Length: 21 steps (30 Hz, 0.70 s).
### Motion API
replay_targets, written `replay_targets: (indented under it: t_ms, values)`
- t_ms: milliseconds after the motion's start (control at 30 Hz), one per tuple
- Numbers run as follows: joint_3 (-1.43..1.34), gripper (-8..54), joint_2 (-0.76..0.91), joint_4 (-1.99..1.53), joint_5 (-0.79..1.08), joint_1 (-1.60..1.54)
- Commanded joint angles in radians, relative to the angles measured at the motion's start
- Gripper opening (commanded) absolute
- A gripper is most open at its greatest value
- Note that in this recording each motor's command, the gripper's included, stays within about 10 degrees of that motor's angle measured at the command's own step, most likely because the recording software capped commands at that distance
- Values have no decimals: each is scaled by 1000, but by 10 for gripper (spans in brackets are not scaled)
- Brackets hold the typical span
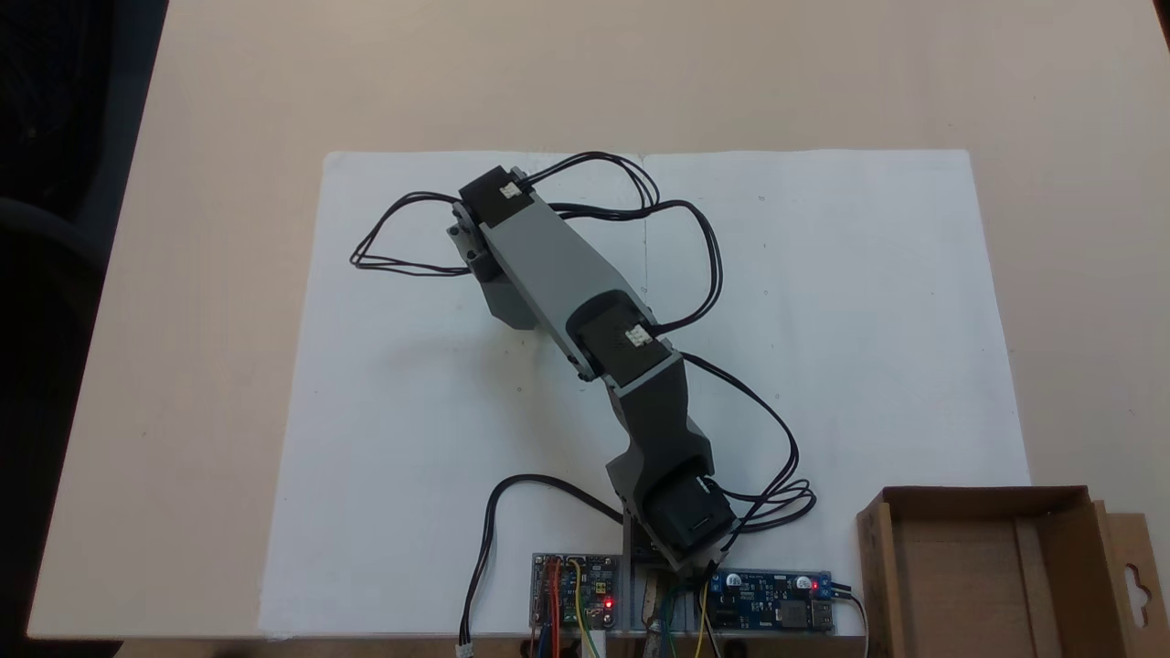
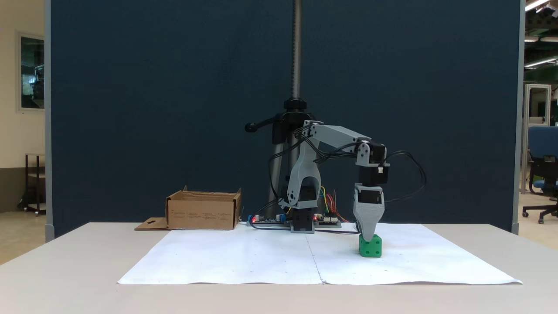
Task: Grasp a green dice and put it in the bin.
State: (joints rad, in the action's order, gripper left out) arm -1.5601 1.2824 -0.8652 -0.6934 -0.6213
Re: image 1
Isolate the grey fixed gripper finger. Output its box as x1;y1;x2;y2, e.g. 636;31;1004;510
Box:
475;265;549;332

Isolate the circuit board with red light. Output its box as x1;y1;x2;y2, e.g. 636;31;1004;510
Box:
533;553;619;633

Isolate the white paper sheet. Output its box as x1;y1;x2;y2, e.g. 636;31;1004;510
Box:
259;149;1034;638

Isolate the blue circuit board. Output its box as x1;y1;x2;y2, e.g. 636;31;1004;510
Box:
708;571;835;633

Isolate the brown cardboard box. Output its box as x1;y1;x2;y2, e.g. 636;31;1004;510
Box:
856;486;1160;658

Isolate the black motor cable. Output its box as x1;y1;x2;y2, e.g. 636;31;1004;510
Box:
349;190;478;277
681;353;818;551
523;151;726;333

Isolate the black cable with white plug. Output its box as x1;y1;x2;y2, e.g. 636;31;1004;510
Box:
455;473;624;658

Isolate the yellow wire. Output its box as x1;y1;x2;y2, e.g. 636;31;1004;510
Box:
569;559;604;658

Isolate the orange wire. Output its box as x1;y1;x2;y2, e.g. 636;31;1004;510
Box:
542;559;560;658

